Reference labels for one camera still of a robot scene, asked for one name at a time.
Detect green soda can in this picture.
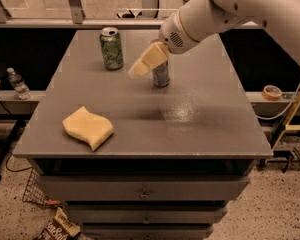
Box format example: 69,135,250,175
99,27,124,70

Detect roll of tape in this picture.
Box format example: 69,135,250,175
262,85,282,101

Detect wire mesh basket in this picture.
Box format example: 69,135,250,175
22,169,49,208

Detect yellow sponge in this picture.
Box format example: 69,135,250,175
62,106,114,151

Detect yellow metal stand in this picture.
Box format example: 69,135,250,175
268,75,300,167

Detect black table leg stand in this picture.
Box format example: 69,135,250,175
0,120,25,181

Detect snack chip bag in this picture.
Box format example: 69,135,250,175
33,208,81,240

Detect silver redbull can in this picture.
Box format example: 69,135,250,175
152,62,170,87

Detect grey drawer cabinet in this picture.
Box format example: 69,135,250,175
14,30,271,240

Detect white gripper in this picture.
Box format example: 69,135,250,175
128,10,199,79

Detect metal railing frame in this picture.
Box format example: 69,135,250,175
0,0,261,30

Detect plastic water bottle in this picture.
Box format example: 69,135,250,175
7,68,31,100

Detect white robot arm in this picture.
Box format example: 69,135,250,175
128,0,300,79

